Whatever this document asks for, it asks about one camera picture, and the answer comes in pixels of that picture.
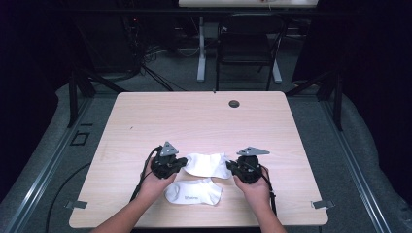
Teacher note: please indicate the metal table bracket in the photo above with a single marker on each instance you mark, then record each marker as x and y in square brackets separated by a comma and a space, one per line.
[77, 204]
[322, 204]

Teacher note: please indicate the white sock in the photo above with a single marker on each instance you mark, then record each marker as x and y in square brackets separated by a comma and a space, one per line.
[192, 192]
[207, 165]

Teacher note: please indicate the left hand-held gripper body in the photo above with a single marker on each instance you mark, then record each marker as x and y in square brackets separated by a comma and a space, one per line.
[165, 166]

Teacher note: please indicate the white desk with legs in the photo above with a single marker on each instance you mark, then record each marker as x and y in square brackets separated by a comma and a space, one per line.
[201, 58]

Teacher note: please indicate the person's right hand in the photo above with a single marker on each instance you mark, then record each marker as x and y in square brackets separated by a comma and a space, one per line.
[256, 194]

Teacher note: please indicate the black metal frame stand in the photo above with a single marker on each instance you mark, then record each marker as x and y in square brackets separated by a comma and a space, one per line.
[337, 103]
[73, 97]

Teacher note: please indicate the black folding chair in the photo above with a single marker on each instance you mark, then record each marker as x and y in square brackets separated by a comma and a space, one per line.
[246, 48]

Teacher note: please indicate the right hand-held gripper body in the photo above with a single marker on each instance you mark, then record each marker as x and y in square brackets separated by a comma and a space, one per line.
[249, 168]

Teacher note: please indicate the person's left hand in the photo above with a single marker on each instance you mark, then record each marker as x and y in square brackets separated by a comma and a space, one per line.
[155, 187]

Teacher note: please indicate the aluminium floor rail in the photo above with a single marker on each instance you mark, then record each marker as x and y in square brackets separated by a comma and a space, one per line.
[42, 174]
[356, 174]

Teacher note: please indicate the round table grommet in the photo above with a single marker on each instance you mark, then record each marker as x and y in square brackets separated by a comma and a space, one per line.
[233, 104]

